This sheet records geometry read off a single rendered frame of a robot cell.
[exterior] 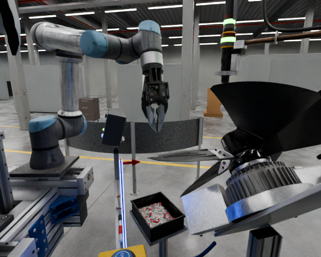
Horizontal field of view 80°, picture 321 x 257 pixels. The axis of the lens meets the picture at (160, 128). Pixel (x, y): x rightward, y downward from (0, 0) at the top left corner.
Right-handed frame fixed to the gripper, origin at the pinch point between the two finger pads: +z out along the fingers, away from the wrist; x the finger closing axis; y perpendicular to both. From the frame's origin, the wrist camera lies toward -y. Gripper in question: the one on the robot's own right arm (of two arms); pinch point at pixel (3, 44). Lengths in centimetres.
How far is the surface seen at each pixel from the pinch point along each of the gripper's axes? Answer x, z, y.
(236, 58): -21, -2, -51
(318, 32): -6, -6, -63
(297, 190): -2, 32, -59
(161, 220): -38, 64, -32
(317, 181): -11, 37, -79
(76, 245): -126, 148, 25
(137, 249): -2.0, 40.8, -17.8
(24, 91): -644, 30, 246
